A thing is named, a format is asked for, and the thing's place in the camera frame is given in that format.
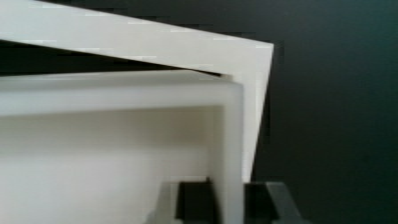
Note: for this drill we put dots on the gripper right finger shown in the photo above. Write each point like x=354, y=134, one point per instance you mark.
x=271, y=206

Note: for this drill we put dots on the white drawer cabinet box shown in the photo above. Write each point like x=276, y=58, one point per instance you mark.
x=109, y=132

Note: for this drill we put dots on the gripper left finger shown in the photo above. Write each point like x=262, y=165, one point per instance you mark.
x=187, y=203

